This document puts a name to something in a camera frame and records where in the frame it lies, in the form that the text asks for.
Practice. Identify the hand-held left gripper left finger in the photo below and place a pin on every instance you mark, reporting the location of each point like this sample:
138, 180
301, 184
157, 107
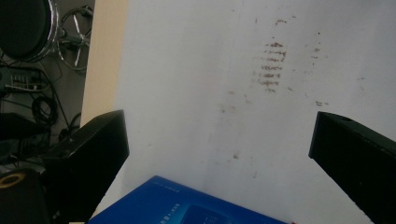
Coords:
90, 158

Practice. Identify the white table sheet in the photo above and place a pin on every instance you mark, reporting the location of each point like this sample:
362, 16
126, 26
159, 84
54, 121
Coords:
202, 77

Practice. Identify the blue cardboard box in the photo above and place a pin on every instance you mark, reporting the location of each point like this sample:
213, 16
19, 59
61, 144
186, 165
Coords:
162, 205

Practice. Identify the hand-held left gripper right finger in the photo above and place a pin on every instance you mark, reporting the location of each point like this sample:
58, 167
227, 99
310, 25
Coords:
358, 155

